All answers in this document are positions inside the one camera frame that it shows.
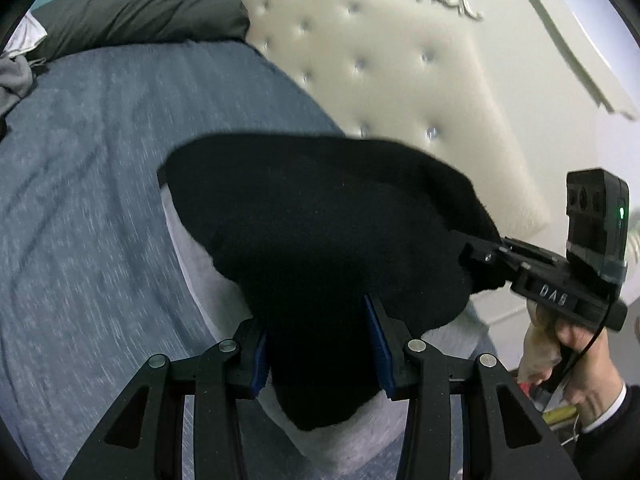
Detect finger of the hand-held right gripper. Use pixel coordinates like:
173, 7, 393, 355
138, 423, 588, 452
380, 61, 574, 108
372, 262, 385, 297
457, 240, 521, 293

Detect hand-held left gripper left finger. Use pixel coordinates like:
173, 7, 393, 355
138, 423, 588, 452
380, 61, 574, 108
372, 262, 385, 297
62, 317, 273, 480

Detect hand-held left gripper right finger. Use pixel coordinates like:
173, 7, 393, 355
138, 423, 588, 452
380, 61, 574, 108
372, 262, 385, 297
362, 294, 581, 480

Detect black sweater with white trim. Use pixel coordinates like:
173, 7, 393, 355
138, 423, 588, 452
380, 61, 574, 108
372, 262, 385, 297
157, 132, 503, 432

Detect person's right forearm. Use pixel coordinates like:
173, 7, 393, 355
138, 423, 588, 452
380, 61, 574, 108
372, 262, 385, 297
575, 382, 640, 480

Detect person's right hand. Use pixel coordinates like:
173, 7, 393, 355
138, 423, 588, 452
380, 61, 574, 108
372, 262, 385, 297
515, 302, 628, 433

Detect folded grey garment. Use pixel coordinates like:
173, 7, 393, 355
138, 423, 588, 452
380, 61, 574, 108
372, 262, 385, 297
160, 185, 493, 471

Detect blue mottled bed sheet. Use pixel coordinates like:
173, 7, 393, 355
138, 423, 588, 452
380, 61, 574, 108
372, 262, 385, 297
0, 40, 501, 480

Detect cream tufted headboard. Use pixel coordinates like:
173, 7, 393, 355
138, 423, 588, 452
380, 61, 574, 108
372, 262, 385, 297
222, 0, 640, 321

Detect dark grey duvet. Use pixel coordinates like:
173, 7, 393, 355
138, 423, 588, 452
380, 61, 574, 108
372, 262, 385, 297
30, 0, 251, 63

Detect white garment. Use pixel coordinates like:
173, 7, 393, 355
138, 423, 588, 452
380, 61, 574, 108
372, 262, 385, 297
2, 12, 48, 58

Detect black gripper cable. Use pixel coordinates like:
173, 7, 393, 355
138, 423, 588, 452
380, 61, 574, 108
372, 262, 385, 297
570, 280, 626, 366

